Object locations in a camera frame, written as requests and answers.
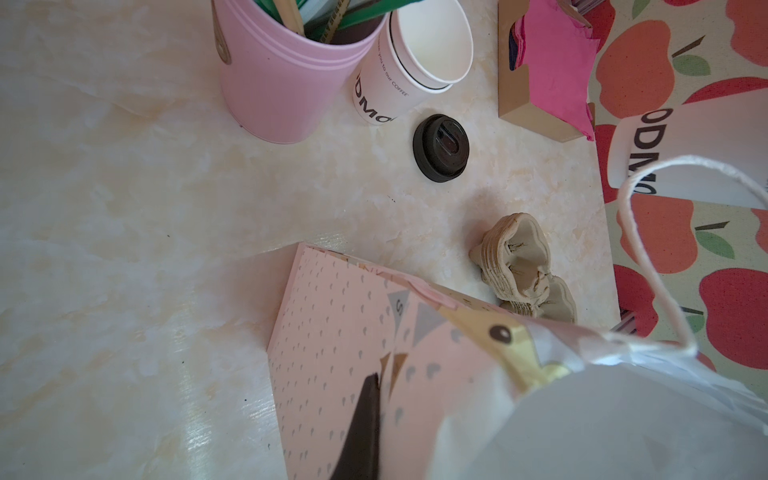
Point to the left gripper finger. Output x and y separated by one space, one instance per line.
359 457

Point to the white patterned gift bag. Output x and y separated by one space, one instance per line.
471 391

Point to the cardboard cup carrier stack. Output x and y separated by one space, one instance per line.
515 261

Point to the pink straw holder cup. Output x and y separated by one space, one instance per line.
277 84

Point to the white paper coffee cup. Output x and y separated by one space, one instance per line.
730 129

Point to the stack of white paper cups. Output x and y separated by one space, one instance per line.
423 49

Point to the pink napkin stack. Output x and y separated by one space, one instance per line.
559 51

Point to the stack of black lids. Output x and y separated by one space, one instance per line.
441 148

